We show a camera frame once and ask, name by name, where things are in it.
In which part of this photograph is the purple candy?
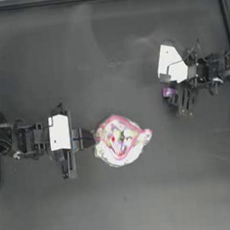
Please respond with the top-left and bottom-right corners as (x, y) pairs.
(161, 83), (179, 100)

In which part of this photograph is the clear bag with pink zip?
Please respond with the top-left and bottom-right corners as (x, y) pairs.
(90, 110), (157, 170)

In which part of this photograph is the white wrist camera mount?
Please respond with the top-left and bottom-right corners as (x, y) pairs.
(154, 41), (191, 86)
(46, 113), (73, 153)

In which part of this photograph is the thin black camera cable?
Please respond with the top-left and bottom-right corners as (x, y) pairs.
(164, 56), (192, 75)

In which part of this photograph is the black table frame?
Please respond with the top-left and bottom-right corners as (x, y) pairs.
(0, 0), (230, 117)

